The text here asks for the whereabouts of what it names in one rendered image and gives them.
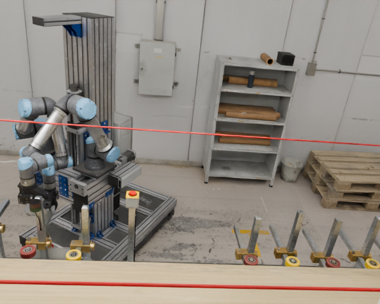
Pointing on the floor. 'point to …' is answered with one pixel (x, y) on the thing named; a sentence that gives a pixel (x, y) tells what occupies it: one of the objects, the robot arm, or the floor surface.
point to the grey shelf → (290, 79)
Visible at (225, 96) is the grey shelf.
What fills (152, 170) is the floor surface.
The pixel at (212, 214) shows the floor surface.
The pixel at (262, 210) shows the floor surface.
